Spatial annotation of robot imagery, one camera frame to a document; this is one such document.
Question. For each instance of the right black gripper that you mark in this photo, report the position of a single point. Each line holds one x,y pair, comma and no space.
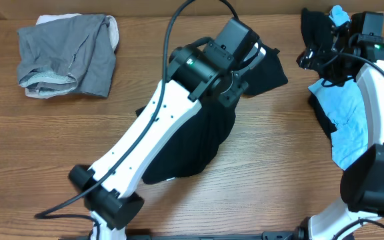
312,59

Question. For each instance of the black t-shirt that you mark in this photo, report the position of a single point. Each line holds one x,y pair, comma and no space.
196,142

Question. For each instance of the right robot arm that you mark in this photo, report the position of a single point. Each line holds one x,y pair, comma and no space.
361,200

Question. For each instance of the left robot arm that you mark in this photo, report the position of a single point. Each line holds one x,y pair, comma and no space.
204,71

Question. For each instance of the light blue t-shirt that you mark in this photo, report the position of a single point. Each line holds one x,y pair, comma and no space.
353,99

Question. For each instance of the white garment under grey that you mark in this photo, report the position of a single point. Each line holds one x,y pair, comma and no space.
113,30

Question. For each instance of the folded grey shirt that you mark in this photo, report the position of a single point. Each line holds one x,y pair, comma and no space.
66,56

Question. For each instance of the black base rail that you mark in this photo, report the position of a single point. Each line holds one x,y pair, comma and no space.
268,235

